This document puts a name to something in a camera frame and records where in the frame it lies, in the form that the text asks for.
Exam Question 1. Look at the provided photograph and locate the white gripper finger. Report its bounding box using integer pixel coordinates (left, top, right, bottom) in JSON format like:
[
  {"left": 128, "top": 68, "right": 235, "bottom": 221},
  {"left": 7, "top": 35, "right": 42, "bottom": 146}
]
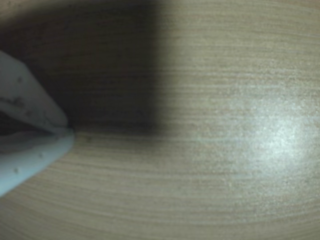
[
  {"left": 0, "top": 49, "right": 70, "bottom": 134},
  {"left": 0, "top": 129, "right": 76, "bottom": 199}
]

